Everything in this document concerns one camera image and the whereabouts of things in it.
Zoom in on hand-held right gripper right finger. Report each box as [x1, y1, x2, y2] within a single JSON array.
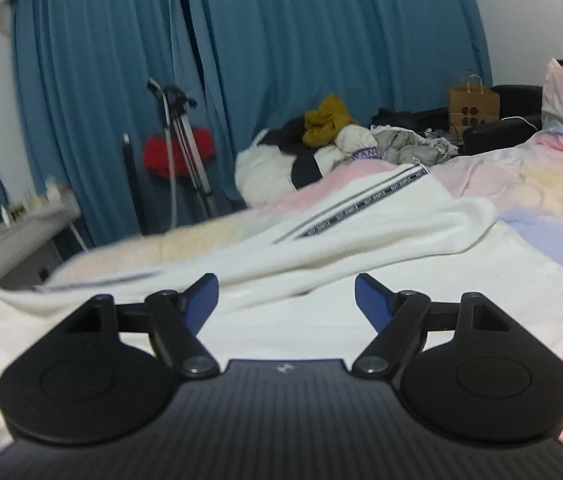
[[351, 272, 518, 378]]

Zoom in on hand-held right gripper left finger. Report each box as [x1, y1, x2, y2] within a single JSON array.
[[59, 272, 221, 378]]

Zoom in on white pants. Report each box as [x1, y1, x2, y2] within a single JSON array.
[[0, 164, 563, 466]]

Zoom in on dark clothes heap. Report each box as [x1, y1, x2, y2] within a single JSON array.
[[370, 107, 450, 132]]

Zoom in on black flat panel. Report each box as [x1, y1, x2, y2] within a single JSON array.
[[122, 132, 150, 236]]

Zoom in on white and black jacket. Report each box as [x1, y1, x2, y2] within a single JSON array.
[[235, 125, 387, 206]]

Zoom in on red cloth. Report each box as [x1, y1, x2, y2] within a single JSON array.
[[142, 127, 216, 180]]

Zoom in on garment steamer stand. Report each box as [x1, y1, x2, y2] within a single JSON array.
[[146, 77, 218, 221]]

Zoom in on grey garment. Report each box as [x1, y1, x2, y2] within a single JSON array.
[[371, 127, 460, 166]]

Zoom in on black garment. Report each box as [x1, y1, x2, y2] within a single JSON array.
[[266, 117, 312, 155]]

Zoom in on mustard yellow garment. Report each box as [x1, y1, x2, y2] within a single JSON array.
[[303, 94, 360, 148]]

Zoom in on white dressing table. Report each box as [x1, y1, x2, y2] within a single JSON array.
[[0, 205, 83, 301]]

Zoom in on pastel duvet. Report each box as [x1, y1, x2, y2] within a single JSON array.
[[52, 127, 563, 461]]

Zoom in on black armchair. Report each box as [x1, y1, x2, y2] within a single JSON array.
[[461, 85, 545, 156]]

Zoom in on brown paper bag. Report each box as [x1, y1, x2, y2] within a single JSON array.
[[449, 72, 501, 141]]

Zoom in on blue curtain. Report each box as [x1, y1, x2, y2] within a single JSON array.
[[9, 0, 222, 251], [176, 0, 493, 161]]

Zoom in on white cable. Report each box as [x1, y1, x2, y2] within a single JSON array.
[[499, 115, 542, 132]]

